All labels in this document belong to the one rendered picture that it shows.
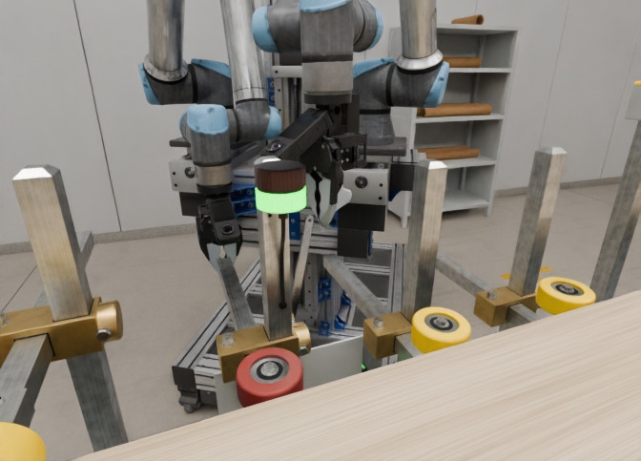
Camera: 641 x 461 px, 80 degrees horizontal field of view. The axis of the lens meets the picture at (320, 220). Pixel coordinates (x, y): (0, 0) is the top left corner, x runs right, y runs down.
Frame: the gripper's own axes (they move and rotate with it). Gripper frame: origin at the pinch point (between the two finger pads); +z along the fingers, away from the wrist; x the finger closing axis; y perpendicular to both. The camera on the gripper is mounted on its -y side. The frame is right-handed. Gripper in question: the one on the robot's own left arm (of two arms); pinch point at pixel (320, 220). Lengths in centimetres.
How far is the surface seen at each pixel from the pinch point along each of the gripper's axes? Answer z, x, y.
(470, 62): -22, 129, 280
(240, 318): 14.3, 3.8, -14.6
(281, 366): 9.9, -13.5, -18.6
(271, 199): -10.1, -10.2, -16.1
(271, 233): -3.6, -5.5, -13.4
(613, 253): 15, -31, 57
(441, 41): -39, 154, 274
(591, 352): 11.2, -37.8, 13.0
